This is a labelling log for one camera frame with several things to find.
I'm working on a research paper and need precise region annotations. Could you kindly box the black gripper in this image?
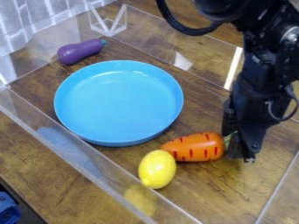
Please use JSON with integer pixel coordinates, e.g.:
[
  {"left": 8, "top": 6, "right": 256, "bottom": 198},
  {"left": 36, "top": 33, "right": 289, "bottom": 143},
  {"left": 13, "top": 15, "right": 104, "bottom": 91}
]
[{"left": 221, "top": 70, "right": 299, "bottom": 163}]

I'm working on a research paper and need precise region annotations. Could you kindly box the orange toy carrot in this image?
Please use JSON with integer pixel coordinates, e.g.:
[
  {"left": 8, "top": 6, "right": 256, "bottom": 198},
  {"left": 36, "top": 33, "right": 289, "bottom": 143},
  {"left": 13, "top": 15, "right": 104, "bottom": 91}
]
[{"left": 160, "top": 132, "right": 229, "bottom": 162}]

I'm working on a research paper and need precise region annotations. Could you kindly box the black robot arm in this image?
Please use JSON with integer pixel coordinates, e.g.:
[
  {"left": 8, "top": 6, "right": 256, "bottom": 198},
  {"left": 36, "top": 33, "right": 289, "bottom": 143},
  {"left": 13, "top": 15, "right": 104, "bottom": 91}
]
[{"left": 195, "top": 0, "right": 299, "bottom": 163}]

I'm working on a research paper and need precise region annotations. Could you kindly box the blue round tray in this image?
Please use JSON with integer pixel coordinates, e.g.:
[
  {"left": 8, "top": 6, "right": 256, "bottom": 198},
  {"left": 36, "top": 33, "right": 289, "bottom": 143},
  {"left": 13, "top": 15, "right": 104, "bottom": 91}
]
[{"left": 53, "top": 60, "right": 183, "bottom": 147}]

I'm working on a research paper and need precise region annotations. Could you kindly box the yellow toy lemon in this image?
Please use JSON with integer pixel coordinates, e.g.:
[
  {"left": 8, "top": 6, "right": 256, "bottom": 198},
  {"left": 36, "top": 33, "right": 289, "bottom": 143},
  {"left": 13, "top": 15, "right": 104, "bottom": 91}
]
[{"left": 137, "top": 150, "right": 176, "bottom": 189}]

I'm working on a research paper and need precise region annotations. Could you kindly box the purple toy eggplant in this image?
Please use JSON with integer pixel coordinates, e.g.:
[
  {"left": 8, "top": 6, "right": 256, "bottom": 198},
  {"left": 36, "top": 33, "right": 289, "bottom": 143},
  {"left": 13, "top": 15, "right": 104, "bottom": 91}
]
[{"left": 57, "top": 38, "right": 108, "bottom": 66}]

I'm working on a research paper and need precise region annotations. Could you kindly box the blue object at corner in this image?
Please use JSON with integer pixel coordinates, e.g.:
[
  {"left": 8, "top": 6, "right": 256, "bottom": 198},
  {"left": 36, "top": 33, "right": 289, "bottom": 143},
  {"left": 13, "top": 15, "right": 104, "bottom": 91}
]
[{"left": 0, "top": 192, "right": 21, "bottom": 224}]

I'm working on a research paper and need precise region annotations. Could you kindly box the clear acrylic barrier wall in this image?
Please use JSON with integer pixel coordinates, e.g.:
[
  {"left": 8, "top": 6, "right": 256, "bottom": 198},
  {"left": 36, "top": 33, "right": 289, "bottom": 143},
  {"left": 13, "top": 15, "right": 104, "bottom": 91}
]
[{"left": 0, "top": 86, "right": 201, "bottom": 224}]

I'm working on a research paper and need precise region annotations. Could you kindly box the black cable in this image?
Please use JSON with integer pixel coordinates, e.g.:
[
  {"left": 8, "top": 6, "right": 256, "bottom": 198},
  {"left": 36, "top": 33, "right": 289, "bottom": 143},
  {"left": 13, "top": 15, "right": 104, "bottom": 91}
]
[{"left": 155, "top": 0, "right": 227, "bottom": 37}]

